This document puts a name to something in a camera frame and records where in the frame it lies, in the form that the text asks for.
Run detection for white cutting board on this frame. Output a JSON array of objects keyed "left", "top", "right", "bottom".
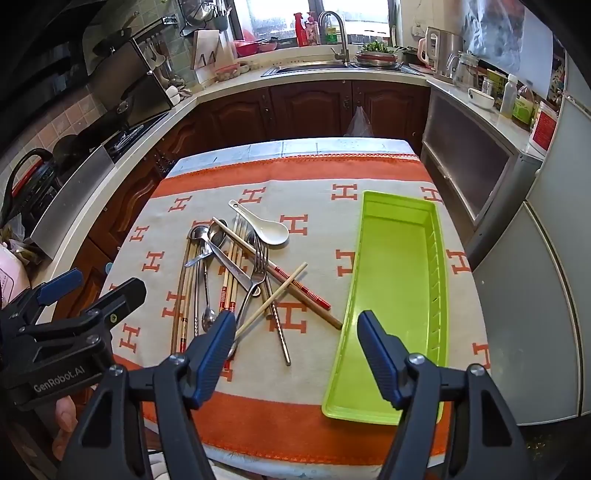
[{"left": 190, "top": 28, "right": 236, "bottom": 84}]

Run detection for white container with red label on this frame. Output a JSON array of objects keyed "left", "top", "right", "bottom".
[{"left": 529, "top": 99, "right": 559, "bottom": 155}]

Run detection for white kitchen countertop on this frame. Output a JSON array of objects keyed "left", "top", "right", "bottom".
[{"left": 28, "top": 46, "right": 546, "bottom": 296}]

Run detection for pink basin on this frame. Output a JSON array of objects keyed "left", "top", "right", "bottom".
[{"left": 233, "top": 39, "right": 278, "bottom": 58}]

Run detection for grey refrigerator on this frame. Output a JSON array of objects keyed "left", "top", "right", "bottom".
[{"left": 471, "top": 55, "right": 591, "bottom": 425}]

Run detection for dark wooden kitchen cabinets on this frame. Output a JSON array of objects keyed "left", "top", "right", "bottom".
[{"left": 60, "top": 78, "right": 432, "bottom": 324}]

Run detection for steel fork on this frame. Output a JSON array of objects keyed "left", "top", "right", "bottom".
[{"left": 226, "top": 240, "right": 270, "bottom": 363}]

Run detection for black range hood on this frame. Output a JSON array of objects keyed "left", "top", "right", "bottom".
[{"left": 0, "top": 0, "right": 162, "bottom": 153}]

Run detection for brown wooden chopstick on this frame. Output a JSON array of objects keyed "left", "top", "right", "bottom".
[{"left": 265, "top": 272, "right": 344, "bottom": 330}]

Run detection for hanging plastic bag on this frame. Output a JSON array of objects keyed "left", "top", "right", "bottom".
[{"left": 344, "top": 105, "right": 375, "bottom": 138}]

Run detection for white paper sheet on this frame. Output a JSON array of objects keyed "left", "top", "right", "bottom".
[{"left": 480, "top": 9, "right": 555, "bottom": 95}]

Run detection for steel kitchen sink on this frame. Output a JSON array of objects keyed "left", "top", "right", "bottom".
[{"left": 261, "top": 60, "right": 423, "bottom": 78}]

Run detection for steel stove splash guard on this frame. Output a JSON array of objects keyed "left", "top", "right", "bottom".
[
  {"left": 28, "top": 145, "right": 116, "bottom": 261},
  {"left": 85, "top": 34, "right": 175, "bottom": 134}
]

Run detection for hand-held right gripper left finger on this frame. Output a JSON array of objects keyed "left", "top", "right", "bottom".
[{"left": 55, "top": 310, "right": 237, "bottom": 480}]

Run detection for glass pitcher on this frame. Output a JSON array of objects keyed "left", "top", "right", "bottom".
[{"left": 445, "top": 50, "right": 481, "bottom": 88}]

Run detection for orange patterned tablecloth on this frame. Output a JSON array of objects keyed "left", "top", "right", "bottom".
[{"left": 99, "top": 150, "right": 492, "bottom": 468}]

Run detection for steel kitchen faucet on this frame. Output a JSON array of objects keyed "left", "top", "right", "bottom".
[{"left": 318, "top": 10, "right": 354, "bottom": 63}]

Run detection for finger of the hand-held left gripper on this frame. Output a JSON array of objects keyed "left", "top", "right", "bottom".
[
  {"left": 18, "top": 278, "right": 147, "bottom": 342},
  {"left": 0, "top": 269, "right": 84, "bottom": 324}
]

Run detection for steel electric kettle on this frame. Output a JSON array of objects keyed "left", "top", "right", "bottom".
[{"left": 418, "top": 26, "right": 464, "bottom": 80}]

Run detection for clear plastic bag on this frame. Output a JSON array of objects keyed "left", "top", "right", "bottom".
[{"left": 463, "top": 0, "right": 527, "bottom": 70}]

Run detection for hanging kitchen spatulas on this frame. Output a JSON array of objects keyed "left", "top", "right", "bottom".
[{"left": 147, "top": 39, "right": 176, "bottom": 88}]

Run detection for black appliance with handle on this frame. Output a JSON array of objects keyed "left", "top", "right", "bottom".
[{"left": 0, "top": 148, "right": 61, "bottom": 227}]

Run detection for white cups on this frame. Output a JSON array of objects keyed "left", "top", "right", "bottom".
[{"left": 165, "top": 83, "right": 192, "bottom": 106}]

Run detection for kitchen window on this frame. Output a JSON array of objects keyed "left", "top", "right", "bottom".
[{"left": 233, "top": 0, "right": 398, "bottom": 47}]

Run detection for steel basin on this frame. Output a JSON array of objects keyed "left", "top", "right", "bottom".
[{"left": 355, "top": 46, "right": 402, "bottom": 69}]

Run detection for white ceramic spoon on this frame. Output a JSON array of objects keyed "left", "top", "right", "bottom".
[{"left": 228, "top": 199, "right": 290, "bottom": 246}]

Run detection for pink rice cooker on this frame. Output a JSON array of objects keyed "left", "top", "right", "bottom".
[{"left": 0, "top": 244, "right": 31, "bottom": 308}]

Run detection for long-handled steel spoon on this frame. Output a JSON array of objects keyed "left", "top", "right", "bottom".
[{"left": 199, "top": 249, "right": 218, "bottom": 329}]

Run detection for wall dish rack with pots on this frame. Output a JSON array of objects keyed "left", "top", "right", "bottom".
[{"left": 178, "top": 0, "right": 234, "bottom": 35}]

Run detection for clear plastic bottle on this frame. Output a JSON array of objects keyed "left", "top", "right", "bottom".
[{"left": 500, "top": 74, "right": 519, "bottom": 118}]

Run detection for large steel spoon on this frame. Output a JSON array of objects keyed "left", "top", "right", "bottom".
[{"left": 207, "top": 224, "right": 256, "bottom": 291}]

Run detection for plain bamboo chopstick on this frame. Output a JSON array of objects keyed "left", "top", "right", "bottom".
[{"left": 235, "top": 262, "right": 308, "bottom": 341}]

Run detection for green food package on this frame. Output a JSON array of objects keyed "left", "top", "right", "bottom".
[{"left": 484, "top": 69, "right": 506, "bottom": 97}]

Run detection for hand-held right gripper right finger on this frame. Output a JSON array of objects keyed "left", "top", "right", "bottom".
[{"left": 356, "top": 310, "right": 539, "bottom": 480}]

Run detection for person's left hand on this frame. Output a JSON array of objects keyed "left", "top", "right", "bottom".
[{"left": 52, "top": 396, "right": 86, "bottom": 457}]

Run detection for oil bottle with green label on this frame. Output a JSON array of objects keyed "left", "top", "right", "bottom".
[{"left": 512, "top": 83, "right": 539, "bottom": 130}]

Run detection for bag of dried food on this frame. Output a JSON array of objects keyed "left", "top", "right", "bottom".
[{"left": 0, "top": 215, "right": 44, "bottom": 266}]

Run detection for black gas stove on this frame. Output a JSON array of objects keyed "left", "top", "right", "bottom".
[{"left": 104, "top": 113, "right": 171, "bottom": 155}]

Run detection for green plastic utensil tray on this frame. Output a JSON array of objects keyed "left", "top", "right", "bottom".
[{"left": 322, "top": 190, "right": 451, "bottom": 426}]

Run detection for white bowl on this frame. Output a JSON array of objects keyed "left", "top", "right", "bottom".
[{"left": 467, "top": 87, "right": 496, "bottom": 110}]

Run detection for black wok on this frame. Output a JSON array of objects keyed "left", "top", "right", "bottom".
[{"left": 51, "top": 131, "right": 112, "bottom": 169}]

